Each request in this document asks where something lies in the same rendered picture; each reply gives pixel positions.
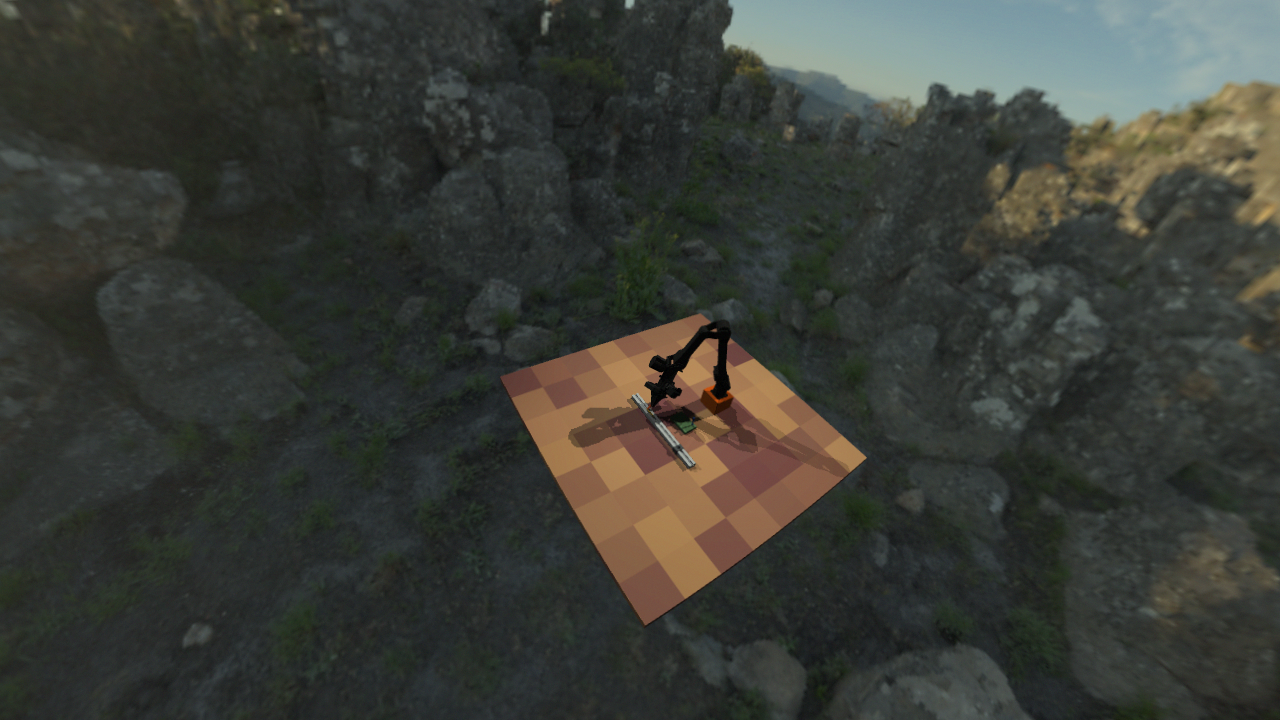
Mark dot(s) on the grey aluminum slotted rail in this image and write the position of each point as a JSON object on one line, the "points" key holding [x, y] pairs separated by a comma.
{"points": [[664, 431]]}

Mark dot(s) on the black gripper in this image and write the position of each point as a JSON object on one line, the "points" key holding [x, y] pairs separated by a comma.
{"points": [[657, 393]]}

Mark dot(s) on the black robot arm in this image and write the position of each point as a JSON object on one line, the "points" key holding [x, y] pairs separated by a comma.
{"points": [[681, 359]]}

